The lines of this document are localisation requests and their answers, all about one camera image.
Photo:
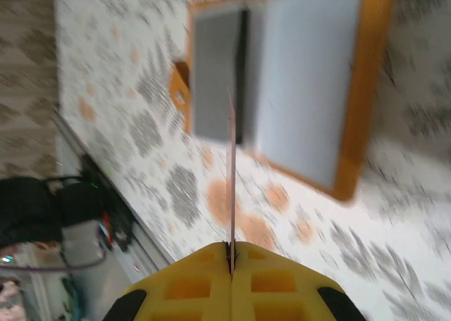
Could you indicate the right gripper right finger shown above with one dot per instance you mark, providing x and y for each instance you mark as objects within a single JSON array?
[{"x": 271, "y": 293}]

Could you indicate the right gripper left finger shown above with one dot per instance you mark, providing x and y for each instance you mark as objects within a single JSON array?
[{"x": 190, "y": 289}]

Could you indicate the black credit card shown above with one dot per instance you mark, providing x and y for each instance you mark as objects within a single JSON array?
[{"x": 215, "y": 74}]

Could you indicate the orange leather card holder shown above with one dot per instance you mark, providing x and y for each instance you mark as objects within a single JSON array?
[{"x": 366, "y": 88}]

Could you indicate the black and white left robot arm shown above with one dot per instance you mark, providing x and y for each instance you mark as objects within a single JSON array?
[{"x": 28, "y": 208}]

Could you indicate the floral patterned table cover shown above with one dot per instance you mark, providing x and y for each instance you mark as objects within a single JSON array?
[{"x": 317, "y": 264}]

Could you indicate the beige credit card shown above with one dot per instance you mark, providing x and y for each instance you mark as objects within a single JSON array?
[{"x": 230, "y": 194}]

